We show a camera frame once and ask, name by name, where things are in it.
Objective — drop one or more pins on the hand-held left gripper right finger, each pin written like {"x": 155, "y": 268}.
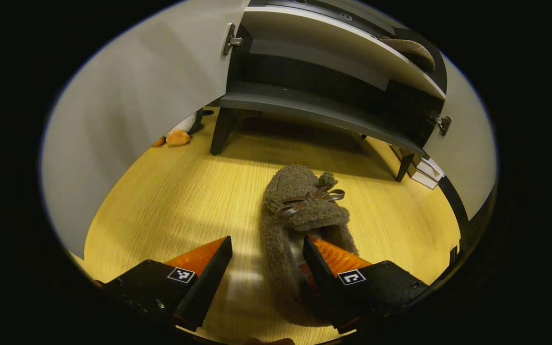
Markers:
{"x": 326, "y": 282}

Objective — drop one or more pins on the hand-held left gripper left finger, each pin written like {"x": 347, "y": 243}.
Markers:
{"x": 209, "y": 285}

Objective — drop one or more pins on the brown fuzzy shoe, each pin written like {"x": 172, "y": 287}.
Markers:
{"x": 412, "y": 50}
{"x": 295, "y": 191}

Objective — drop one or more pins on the white shoe cabinet door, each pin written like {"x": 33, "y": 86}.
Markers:
{"x": 467, "y": 143}
{"x": 137, "y": 120}

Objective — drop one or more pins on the white penguin plush toy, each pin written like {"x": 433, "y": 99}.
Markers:
{"x": 178, "y": 137}

